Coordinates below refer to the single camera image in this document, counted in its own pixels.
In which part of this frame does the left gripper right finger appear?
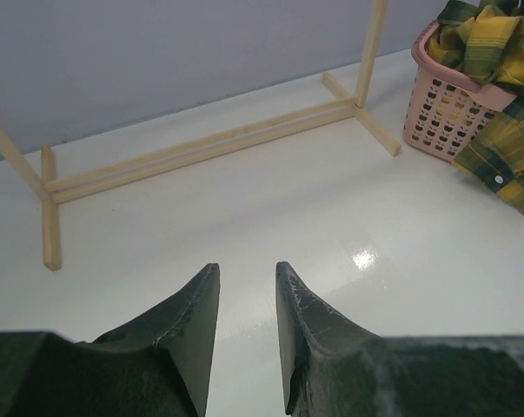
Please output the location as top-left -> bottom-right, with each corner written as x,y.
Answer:
275,261 -> 524,416

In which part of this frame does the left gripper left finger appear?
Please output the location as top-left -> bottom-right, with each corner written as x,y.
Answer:
0,263 -> 220,416

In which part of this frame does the yellow black plaid shirt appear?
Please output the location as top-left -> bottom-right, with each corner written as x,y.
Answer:
428,1 -> 524,215

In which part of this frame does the wooden clothes rack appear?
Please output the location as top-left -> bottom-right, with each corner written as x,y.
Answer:
0,0 -> 401,272

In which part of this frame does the pink plastic basket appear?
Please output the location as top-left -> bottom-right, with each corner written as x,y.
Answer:
403,22 -> 516,162

